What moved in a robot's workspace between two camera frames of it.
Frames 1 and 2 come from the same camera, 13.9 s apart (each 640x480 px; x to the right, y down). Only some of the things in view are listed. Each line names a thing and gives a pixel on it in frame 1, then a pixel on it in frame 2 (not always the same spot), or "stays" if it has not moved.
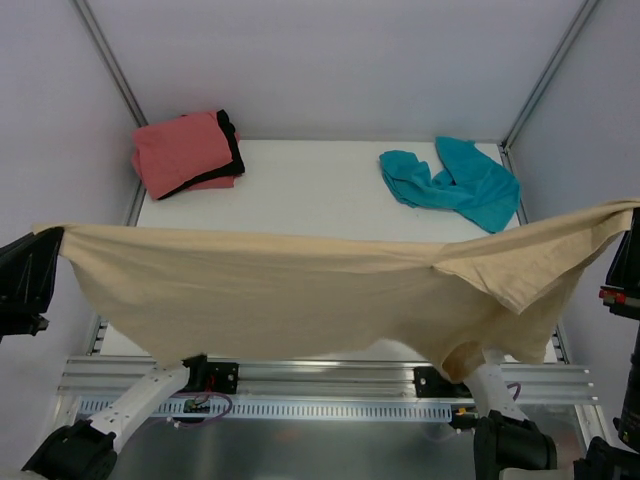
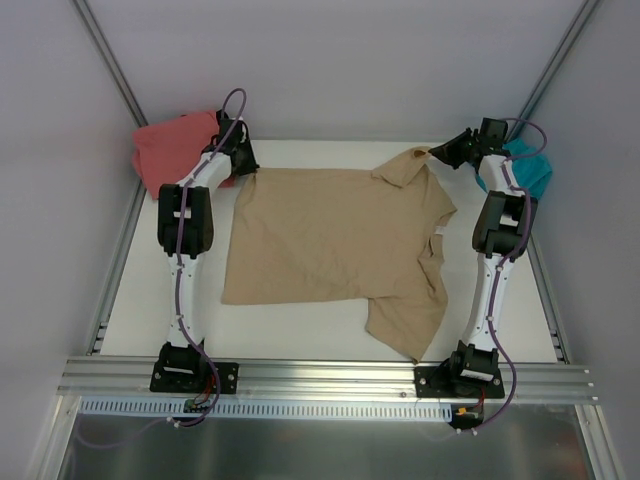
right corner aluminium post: [546, 81] stays
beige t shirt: [199, 296] -> [345, 237]
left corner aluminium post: [111, 63] stays
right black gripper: [622, 285] -> [463, 148]
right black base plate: [429, 382] stays
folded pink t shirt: [196, 151] stays
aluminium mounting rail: [113, 376] stays
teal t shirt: [474, 183] -> [532, 170]
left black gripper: [23, 310] -> [244, 157]
